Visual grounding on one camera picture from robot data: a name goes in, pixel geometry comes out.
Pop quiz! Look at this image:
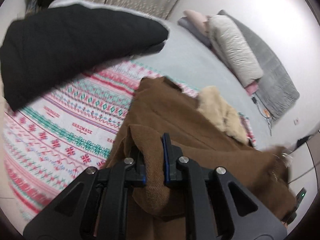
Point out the patterned pink green blanket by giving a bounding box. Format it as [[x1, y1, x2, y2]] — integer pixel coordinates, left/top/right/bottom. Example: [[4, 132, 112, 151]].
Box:
[[3, 59, 256, 221]]

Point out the white grey sliding wardrobe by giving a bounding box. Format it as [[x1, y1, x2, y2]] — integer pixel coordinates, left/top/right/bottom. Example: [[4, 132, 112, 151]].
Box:
[[285, 132, 320, 205]]

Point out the black folded garment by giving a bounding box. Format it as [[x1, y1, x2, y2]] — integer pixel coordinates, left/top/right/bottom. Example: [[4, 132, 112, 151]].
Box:
[[1, 4, 169, 111]]

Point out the brown coat with fur collar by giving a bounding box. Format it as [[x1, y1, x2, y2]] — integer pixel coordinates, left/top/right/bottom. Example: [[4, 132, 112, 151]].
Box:
[[105, 77, 296, 239]]

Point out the pink small pillow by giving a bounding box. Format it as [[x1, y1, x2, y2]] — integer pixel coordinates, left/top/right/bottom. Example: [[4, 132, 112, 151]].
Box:
[[245, 81, 259, 96]]

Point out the cream white pillow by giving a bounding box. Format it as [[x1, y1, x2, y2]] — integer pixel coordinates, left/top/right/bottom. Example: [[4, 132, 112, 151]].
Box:
[[207, 15, 264, 88]]

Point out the black charger cable on bed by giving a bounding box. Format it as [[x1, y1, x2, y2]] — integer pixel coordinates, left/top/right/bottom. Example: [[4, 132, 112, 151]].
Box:
[[251, 96, 273, 137]]

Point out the grey folded blanket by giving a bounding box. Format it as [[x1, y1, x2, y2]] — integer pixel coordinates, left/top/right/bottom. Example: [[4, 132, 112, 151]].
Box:
[[177, 10, 212, 48]]

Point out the light blue bed sheet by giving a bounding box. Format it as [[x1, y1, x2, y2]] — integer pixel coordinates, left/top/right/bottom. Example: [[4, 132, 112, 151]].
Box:
[[48, 0, 272, 151]]

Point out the grey quilted headboard cushion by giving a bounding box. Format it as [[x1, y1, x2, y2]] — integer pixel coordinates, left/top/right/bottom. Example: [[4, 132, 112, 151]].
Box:
[[218, 10, 300, 121]]

